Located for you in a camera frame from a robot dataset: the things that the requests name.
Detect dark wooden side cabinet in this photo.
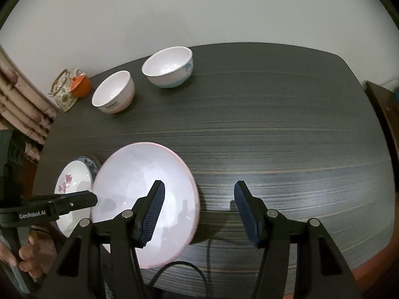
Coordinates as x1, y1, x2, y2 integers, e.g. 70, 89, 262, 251
364, 80, 399, 163

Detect beige patterned curtain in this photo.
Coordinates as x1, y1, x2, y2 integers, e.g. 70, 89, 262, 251
1, 49, 58, 163

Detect person left hand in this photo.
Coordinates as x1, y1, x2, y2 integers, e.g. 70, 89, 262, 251
1, 227, 58, 278

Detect small blue floral plate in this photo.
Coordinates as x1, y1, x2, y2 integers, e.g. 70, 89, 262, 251
75, 155, 101, 180

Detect white plate pink flowers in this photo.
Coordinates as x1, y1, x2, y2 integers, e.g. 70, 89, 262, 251
54, 160, 93, 238

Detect orange tea strainer cup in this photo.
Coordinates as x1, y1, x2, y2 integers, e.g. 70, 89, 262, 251
70, 73, 92, 98

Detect floral ceramic teapot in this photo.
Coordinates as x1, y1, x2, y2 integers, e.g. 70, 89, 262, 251
49, 68, 80, 112

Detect white Dog bowl blue base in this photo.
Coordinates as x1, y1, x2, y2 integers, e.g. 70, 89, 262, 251
141, 46, 194, 88

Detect large pink bowl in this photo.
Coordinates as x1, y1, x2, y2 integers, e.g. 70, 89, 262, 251
90, 142, 201, 269

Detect black cable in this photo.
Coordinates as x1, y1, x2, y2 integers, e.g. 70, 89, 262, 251
147, 260, 210, 299

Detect white Rabbit bowl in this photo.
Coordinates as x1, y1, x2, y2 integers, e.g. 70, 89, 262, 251
91, 70, 135, 114

